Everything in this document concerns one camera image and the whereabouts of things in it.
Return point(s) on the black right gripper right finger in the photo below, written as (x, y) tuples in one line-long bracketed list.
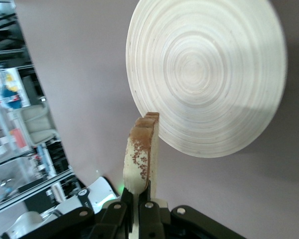
[(152, 224)]

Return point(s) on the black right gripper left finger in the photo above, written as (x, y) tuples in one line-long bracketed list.
[(109, 224)]

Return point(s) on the brown toast slice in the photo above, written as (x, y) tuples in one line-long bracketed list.
[(137, 154)]

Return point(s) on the round light wooden plate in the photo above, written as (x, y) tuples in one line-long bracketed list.
[(204, 74)]

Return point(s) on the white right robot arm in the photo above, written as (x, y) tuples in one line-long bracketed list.
[(99, 189)]

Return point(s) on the beige office chair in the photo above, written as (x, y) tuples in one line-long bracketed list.
[(37, 124)]

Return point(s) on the brown table cover sheet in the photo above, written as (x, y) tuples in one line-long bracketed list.
[(89, 74)]

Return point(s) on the poster with yellow blue figure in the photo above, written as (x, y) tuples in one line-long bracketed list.
[(12, 87)]

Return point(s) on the aluminium frame profile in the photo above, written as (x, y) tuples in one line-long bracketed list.
[(27, 189)]

